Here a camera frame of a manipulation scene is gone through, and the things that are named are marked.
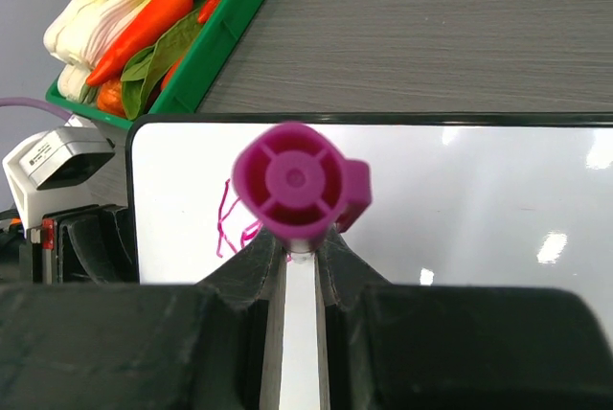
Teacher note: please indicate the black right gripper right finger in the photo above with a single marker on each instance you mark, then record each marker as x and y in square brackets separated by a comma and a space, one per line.
[388, 346]

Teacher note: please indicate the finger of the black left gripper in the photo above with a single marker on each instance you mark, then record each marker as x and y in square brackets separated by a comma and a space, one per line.
[95, 244]

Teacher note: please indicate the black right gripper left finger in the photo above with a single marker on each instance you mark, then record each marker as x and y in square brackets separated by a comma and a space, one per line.
[216, 344]

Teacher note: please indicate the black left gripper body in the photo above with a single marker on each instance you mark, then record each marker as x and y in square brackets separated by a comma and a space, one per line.
[33, 255]

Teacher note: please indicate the white marker with purple cap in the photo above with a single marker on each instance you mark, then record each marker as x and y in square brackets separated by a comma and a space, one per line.
[299, 185]

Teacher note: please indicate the white whiteboard with black frame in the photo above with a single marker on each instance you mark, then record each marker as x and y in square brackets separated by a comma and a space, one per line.
[503, 206]

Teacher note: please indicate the orange toy fruit in tray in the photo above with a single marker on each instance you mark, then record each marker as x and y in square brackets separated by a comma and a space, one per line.
[109, 98]

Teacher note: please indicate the orange toy carrot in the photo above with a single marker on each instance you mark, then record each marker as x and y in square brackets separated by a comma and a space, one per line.
[144, 30]

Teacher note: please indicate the green plastic tray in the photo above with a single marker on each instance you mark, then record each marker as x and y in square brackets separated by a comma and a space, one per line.
[185, 84]

